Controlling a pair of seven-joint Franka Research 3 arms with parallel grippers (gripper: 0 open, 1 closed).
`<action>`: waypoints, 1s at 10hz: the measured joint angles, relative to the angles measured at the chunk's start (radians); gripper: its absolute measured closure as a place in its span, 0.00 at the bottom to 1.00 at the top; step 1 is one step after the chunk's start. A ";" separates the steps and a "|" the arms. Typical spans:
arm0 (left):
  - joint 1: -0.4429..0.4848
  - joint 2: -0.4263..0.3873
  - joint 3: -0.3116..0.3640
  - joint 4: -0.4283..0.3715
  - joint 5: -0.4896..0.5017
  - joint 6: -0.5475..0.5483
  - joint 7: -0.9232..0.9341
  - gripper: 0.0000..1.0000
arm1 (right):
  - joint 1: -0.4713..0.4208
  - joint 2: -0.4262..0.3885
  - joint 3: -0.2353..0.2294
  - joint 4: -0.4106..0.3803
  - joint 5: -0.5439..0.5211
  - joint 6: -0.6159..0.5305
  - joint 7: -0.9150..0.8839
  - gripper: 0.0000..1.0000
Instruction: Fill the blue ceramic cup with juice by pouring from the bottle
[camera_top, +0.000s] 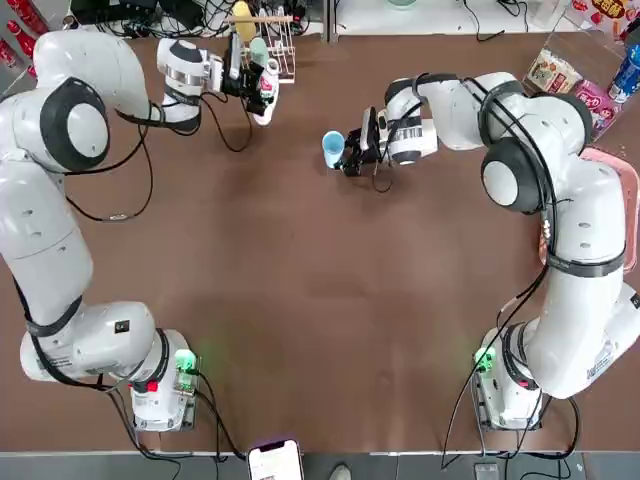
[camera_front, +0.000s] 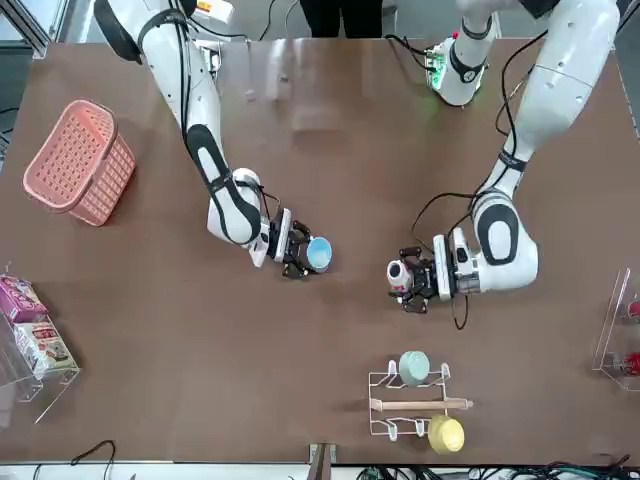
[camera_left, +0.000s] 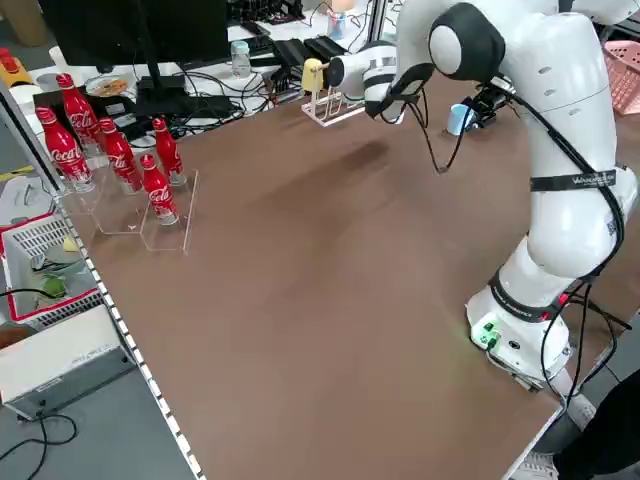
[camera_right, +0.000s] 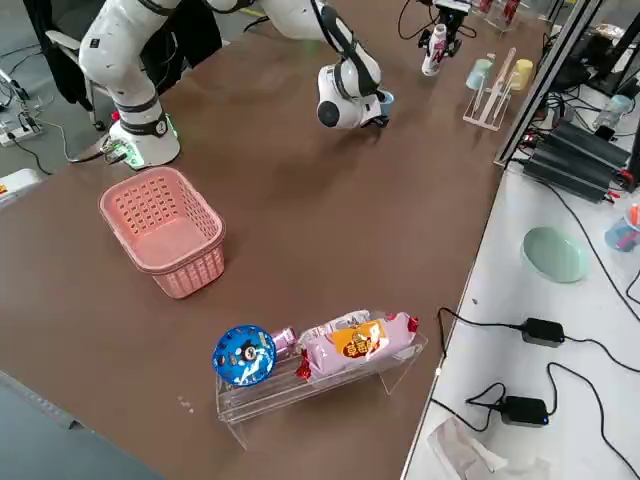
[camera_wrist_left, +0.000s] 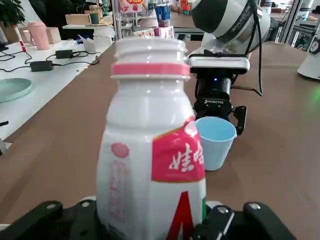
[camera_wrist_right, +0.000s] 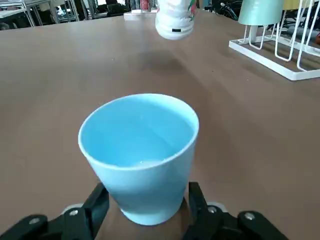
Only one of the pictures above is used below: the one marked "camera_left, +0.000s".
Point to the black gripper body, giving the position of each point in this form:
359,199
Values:
499,97

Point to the blue ceramic cup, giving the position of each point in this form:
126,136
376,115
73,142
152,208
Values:
457,120

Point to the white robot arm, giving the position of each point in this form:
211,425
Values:
610,7
565,125

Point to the yellow cup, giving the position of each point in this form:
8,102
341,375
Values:
312,75

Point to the red cola bottle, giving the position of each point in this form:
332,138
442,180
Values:
65,155
159,195
75,110
122,165
169,150

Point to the pink plastic basket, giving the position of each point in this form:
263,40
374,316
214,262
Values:
625,75

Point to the wooden rack rod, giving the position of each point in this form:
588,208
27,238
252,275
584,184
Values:
326,65

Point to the blue pen holder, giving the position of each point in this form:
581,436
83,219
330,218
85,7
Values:
338,27

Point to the black power supply unit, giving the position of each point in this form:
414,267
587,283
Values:
290,52
327,46

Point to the clear jar with blue lid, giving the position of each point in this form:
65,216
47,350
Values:
240,60

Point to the person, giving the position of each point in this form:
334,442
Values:
600,435

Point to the black monitor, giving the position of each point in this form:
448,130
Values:
125,30

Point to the white red-rimmed plastic crate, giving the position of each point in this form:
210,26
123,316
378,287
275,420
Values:
55,307

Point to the yellow emergency stop button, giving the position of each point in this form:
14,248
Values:
12,70

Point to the grey metal box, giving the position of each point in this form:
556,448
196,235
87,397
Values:
60,360

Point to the aluminium frame post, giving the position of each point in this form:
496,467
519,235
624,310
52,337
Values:
376,20

